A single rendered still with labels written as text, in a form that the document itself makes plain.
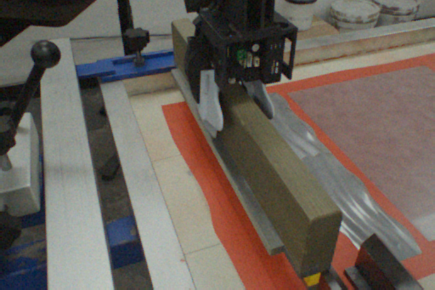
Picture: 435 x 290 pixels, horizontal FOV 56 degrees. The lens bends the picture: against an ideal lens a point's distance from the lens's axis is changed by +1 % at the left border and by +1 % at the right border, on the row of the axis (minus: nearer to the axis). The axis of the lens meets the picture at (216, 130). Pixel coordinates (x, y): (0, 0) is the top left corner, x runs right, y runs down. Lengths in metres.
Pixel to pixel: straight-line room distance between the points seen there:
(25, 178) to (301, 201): 0.25
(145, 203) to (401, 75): 0.56
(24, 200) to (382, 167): 0.45
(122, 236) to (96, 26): 2.08
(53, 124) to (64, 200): 0.14
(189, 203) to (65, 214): 0.17
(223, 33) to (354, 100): 0.42
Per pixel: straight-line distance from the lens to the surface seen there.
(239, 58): 0.37
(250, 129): 0.39
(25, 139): 0.46
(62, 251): 0.39
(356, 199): 0.54
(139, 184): 0.50
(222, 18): 0.39
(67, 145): 0.50
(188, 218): 0.50
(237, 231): 0.49
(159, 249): 0.43
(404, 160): 0.64
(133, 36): 0.69
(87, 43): 2.58
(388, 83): 0.81
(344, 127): 0.67
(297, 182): 0.34
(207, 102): 0.44
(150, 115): 0.67
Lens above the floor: 1.34
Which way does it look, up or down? 37 degrees down
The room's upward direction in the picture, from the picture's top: straight up
